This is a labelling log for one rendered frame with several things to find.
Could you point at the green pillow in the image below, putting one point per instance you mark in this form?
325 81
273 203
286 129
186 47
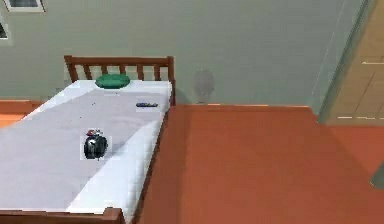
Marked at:
112 81

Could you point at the black alarm clock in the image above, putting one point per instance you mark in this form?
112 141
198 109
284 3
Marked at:
95 146

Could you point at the dark blue remote control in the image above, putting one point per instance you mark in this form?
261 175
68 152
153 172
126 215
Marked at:
146 105

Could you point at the brown wooden bed white sheet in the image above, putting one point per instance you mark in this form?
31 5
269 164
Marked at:
60 160

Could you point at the tan wooden room door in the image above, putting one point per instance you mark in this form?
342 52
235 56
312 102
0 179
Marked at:
361 83

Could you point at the white framed wall picture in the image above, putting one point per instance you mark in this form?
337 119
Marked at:
2 32
24 4

